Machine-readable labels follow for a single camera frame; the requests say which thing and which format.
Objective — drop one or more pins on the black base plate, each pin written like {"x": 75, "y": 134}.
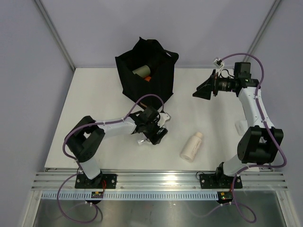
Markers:
{"x": 107, "y": 181}
{"x": 211, "y": 181}

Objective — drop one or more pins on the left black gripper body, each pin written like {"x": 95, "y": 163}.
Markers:
{"x": 152, "y": 129}

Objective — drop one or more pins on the cream white bottle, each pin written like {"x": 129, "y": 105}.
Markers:
{"x": 191, "y": 147}

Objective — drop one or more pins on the left aluminium frame post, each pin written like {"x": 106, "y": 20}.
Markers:
{"x": 54, "y": 33}

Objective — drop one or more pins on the green bottle white cap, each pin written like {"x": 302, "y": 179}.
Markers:
{"x": 142, "y": 71}

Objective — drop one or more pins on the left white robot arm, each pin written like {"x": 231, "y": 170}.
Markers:
{"x": 85, "y": 138}

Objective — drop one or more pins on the aluminium mounting rail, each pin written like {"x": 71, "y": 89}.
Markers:
{"x": 138, "y": 167}

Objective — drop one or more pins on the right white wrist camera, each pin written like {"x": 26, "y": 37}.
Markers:
{"x": 219, "y": 64}

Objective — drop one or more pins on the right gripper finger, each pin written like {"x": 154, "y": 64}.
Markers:
{"x": 208, "y": 84}
{"x": 203, "y": 94}

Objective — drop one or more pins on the black canvas bag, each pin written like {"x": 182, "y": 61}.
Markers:
{"x": 161, "y": 62}

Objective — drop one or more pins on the right aluminium frame post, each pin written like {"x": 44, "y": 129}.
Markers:
{"x": 264, "y": 25}

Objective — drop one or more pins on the white slotted cable duct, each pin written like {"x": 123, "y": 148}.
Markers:
{"x": 133, "y": 196}

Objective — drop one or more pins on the aluminium frame post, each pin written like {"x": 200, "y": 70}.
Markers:
{"x": 264, "y": 25}
{"x": 54, "y": 33}

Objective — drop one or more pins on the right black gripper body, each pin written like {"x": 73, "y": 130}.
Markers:
{"x": 222, "y": 84}

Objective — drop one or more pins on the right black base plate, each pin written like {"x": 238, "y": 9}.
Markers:
{"x": 211, "y": 181}

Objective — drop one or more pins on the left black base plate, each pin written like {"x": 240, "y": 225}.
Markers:
{"x": 107, "y": 181}

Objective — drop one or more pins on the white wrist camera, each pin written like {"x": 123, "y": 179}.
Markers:
{"x": 219, "y": 64}
{"x": 164, "y": 117}

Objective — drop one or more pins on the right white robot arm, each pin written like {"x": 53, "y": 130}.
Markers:
{"x": 260, "y": 138}

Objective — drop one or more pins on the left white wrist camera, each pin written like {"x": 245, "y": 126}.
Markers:
{"x": 164, "y": 117}

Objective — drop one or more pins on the silver metallic bottle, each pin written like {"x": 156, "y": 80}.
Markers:
{"x": 144, "y": 141}

